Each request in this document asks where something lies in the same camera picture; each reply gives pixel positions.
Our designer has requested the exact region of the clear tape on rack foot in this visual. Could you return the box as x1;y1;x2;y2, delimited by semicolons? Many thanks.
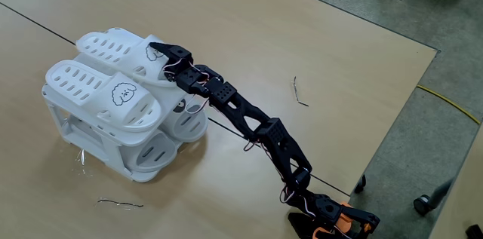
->
75;147;87;176

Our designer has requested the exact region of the white two-shelf shoe rack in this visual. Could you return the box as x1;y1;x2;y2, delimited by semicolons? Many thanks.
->
41;27;207;183

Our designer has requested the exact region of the grey table leg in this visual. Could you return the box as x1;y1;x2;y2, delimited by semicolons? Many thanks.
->
429;177;454;210

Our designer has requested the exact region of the black floor object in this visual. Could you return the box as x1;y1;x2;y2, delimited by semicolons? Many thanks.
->
465;223;483;239

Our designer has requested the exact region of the white poodle slipper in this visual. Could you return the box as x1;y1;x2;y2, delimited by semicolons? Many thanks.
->
75;26;182;88
44;59;163;133

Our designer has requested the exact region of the grey bear slipper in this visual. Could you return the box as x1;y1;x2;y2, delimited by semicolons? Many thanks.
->
126;130;179;174
164;95;209;144

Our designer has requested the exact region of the yellow floor cable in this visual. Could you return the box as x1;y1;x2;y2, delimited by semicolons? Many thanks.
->
416;84;482;125

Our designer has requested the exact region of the black table caster wheel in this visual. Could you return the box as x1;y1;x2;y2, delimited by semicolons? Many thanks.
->
353;173;368;195

